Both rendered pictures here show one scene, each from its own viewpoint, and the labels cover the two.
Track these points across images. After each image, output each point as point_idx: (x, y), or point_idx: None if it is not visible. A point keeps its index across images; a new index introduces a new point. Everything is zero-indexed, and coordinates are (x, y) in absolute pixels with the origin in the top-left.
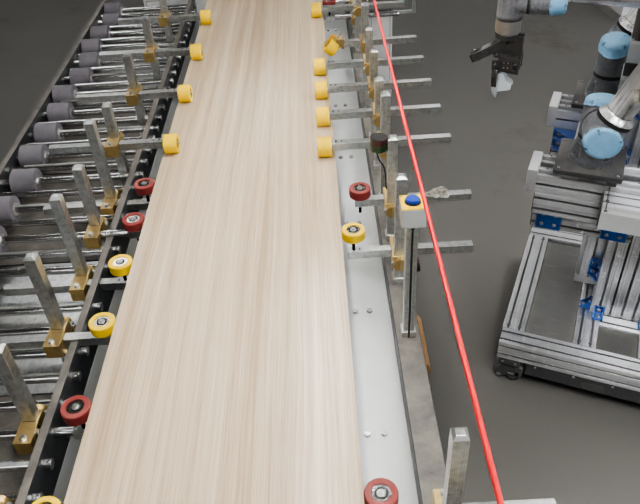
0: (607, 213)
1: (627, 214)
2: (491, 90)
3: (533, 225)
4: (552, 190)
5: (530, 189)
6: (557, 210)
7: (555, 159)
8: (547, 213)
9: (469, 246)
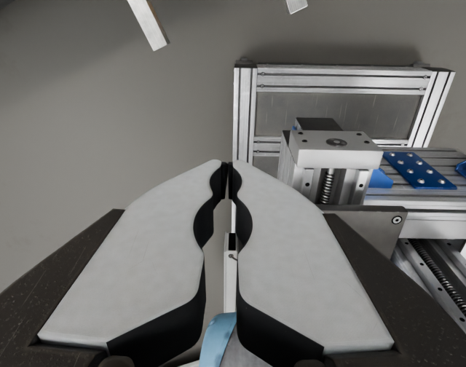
0: (224, 258)
1: (231, 277)
2: (175, 177)
3: (295, 123)
4: (286, 179)
5: (289, 141)
6: (279, 172)
7: (352, 191)
8: (279, 156)
9: (150, 44)
